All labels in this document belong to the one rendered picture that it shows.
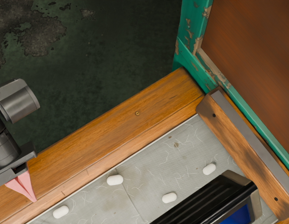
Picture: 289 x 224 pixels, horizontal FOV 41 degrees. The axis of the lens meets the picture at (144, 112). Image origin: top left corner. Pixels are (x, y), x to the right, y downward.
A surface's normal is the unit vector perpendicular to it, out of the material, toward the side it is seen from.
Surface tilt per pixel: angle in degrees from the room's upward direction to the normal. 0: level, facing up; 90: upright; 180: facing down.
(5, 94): 42
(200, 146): 0
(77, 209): 0
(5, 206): 0
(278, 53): 90
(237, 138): 67
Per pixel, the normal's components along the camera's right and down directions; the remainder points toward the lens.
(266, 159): 0.00, -0.37
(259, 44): -0.83, 0.52
